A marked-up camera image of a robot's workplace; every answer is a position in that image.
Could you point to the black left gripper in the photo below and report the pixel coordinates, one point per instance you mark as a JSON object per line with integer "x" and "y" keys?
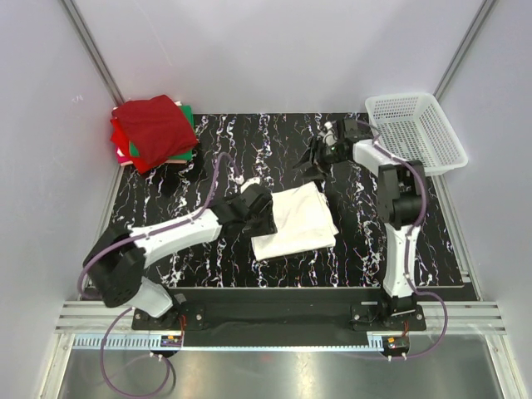
{"x": 267, "y": 227}

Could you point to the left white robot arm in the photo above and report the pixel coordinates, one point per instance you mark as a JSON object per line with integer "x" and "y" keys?
{"x": 116, "y": 264}

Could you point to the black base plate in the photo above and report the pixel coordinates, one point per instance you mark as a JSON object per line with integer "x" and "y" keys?
{"x": 315, "y": 313}

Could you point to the grey slotted cable duct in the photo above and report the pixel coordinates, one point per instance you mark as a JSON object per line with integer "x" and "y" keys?
{"x": 196, "y": 342}

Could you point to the pink folded t-shirt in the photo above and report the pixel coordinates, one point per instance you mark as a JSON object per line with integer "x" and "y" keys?
{"x": 122, "y": 159}

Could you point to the white printed t-shirt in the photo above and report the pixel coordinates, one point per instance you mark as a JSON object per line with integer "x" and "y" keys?
{"x": 303, "y": 221}

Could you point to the white plastic basket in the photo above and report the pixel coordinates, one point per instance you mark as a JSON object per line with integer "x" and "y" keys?
{"x": 414, "y": 127}

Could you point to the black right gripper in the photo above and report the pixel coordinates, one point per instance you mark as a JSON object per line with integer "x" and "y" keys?
{"x": 315, "y": 173}

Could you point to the green folded t-shirt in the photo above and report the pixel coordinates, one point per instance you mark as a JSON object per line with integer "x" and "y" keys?
{"x": 160, "y": 132}

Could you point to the bright red folded t-shirt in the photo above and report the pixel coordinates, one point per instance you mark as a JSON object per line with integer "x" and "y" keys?
{"x": 119, "y": 139}

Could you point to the dark red folded t-shirt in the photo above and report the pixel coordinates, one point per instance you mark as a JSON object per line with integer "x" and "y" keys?
{"x": 126, "y": 113}

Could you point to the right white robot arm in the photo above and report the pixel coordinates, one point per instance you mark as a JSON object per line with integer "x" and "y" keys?
{"x": 401, "y": 206}

